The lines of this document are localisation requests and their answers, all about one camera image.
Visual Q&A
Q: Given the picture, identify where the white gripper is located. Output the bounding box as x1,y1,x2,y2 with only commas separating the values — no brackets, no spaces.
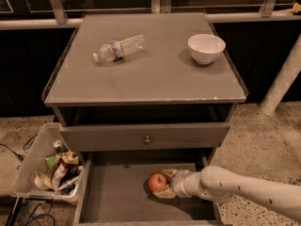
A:
152,169,190,199

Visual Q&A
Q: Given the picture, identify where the red apple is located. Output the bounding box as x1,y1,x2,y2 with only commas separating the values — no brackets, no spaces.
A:
148,172,167,192

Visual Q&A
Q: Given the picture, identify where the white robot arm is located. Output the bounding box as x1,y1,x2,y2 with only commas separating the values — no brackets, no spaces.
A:
151,166,301,222

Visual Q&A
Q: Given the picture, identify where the grey top drawer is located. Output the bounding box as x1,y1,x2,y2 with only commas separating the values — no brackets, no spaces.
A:
59,122,230,152

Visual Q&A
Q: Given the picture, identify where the open grey middle drawer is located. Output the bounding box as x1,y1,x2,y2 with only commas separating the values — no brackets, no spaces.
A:
73,150,221,226

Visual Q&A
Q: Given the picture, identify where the grey drawer cabinet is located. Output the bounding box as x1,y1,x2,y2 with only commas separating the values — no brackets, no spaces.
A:
41,12,249,226

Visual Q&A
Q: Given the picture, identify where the crumpled trash in bin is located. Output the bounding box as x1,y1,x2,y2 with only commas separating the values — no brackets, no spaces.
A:
50,151,80,192

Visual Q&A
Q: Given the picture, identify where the metal can in bin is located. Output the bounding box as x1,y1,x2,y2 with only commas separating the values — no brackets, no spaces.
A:
53,140,66,153

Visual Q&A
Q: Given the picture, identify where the clear plastic bin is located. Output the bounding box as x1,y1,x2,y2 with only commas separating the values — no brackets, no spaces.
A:
10,122,79,205

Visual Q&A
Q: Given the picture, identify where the white cup in bin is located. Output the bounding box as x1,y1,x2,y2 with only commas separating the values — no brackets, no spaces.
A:
34,171,53,191

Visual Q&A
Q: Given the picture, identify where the white ceramic bowl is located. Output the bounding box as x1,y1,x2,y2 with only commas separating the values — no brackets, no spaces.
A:
187,34,226,65

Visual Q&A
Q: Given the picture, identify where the clear plastic water bottle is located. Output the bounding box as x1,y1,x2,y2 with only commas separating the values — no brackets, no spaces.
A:
92,34,147,63

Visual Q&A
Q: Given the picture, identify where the metal railing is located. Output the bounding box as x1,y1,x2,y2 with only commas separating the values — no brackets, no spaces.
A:
0,0,300,30

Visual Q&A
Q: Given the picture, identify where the white slanted post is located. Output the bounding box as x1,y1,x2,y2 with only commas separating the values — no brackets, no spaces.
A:
260,35,301,116

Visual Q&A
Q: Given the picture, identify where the black cable on floor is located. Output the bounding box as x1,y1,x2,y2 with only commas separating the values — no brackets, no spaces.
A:
0,133,38,170

